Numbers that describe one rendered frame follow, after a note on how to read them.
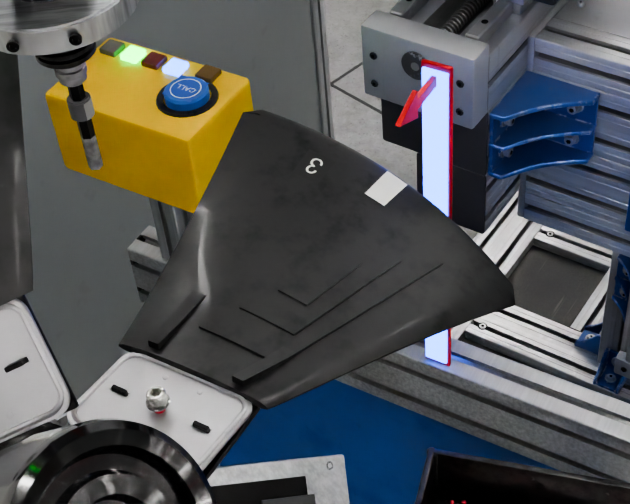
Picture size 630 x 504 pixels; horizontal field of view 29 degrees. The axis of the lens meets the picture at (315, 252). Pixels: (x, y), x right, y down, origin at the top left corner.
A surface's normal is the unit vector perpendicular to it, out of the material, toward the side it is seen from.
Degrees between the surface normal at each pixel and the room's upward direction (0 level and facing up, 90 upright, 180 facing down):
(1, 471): 40
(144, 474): 50
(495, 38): 0
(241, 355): 9
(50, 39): 90
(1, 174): 46
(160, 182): 90
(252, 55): 90
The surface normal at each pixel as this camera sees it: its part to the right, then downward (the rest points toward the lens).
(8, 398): -0.11, 0.14
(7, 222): 0.05, 0.01
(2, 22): -0.07, -0.71
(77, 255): 0.86, 0.31
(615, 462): -0.50, 0.63
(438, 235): 0.34, -0.65
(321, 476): 0.62, -0.22
